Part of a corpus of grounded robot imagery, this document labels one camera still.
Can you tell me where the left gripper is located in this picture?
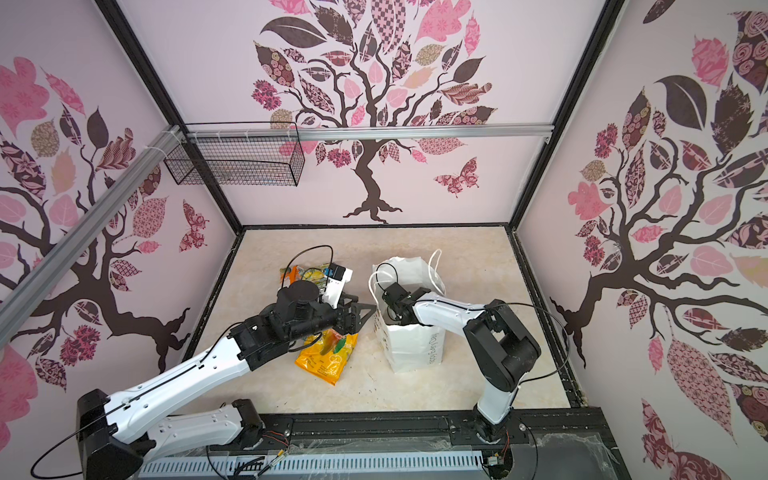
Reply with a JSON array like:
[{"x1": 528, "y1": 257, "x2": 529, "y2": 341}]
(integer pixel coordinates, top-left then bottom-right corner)
[{"x1": 288, "y1": 293, "x2": 377, "y2": 342}]

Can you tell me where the Foxs candy packet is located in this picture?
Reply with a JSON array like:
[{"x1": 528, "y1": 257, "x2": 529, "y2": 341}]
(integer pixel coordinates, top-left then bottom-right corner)
[{"x1": 299, "y1": 263, "x2": 329, "y2": 289}]

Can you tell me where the orange yellow snack packet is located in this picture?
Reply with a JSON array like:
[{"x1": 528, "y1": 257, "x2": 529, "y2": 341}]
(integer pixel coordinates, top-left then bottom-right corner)
[{"x1": 295, "y1": 329, "x2": 358, "y2": 385}]

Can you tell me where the white paper bag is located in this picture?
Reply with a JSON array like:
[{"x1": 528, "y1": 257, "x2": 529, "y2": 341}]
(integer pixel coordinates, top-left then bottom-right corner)
[{"x1": 368, "y1": 249, "x2": 446, "y2": 374}]

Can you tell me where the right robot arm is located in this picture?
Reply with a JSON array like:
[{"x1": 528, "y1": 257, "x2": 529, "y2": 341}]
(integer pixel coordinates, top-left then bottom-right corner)
[{"x1": 382, "y1": 282, "x2": 541, "y2": 443}]

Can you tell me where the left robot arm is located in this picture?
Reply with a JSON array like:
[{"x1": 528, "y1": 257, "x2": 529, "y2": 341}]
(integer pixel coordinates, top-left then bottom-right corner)
[{"x1": 76, "y1": 281, "x2": 376, "y2": 479}]

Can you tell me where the white vent strip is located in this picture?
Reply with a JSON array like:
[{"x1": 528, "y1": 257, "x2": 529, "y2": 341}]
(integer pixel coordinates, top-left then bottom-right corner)
[{"x1": 135, "y1": 451, "x2": 487, "y2": 479}]

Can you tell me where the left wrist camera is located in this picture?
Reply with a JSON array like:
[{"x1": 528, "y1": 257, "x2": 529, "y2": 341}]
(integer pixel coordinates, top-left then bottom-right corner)
[{"x1": 322, "y1": 263, "x2": 353, "y2": 308}]

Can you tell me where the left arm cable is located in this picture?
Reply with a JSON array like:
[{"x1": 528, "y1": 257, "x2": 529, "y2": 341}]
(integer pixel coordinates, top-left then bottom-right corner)
[{"x1": 280, "y1": 243, "x2": 336, "y2": 289}]

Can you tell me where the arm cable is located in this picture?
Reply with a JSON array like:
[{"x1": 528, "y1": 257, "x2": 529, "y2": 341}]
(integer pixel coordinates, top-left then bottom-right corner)
[
  {"x1": 280, "y1": 243, "x2": 336, "y2": 289},
  {"x1": 419, "y1": 296, "x2": 572, "y2": 386}
]

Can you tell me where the back aluminium rail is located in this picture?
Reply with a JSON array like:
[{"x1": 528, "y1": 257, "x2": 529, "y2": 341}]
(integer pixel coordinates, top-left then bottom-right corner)
[{"x1": 186, "y1": 123, "x2": 554, "y2": 143}]

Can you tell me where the aluminium rail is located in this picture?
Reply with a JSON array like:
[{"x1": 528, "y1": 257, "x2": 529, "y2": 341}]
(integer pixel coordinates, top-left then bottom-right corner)
[
  {"x1": 186, "y1": 123, "x2": 554, "y2": 143},
  {"x1": 1, "y1": 125, "x2": 184, "y2": 345}
]

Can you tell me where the black wire basket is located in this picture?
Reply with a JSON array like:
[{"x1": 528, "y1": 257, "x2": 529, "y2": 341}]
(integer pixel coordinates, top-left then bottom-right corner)
[{"x1": 164, "y1": 120, "x2": 305, "y2": 187}]

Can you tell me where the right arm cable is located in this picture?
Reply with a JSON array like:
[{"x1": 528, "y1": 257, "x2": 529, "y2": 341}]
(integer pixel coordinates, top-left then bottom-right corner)
[{"x1": 419, "y1": 296, "x2": 572, "y2": 386}]

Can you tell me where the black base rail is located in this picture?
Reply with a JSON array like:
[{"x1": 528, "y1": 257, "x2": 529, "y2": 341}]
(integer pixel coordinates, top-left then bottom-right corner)
[{"x1": 113, "y1": 407, "x2": 631, "y2": 480}]

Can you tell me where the left aluminium rail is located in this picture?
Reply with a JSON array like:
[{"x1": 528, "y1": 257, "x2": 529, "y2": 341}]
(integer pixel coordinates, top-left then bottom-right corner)
[{"x1": 1, "y1": 125, "x2": 184, "y2": 345}]

